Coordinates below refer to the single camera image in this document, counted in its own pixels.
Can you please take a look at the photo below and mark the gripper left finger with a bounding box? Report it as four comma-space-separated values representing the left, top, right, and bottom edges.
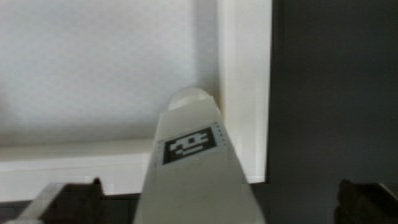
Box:
15, 179, 106, 224

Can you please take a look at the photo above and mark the white desk leg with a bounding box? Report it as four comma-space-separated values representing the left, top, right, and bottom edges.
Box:
134, 88, 267, 224

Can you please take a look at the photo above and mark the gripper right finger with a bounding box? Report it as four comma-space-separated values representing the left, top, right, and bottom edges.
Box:
337, 180, 398, 224

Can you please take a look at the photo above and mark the white desk tabletop tray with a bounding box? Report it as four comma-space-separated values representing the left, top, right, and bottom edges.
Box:
0, 0, 273, 202

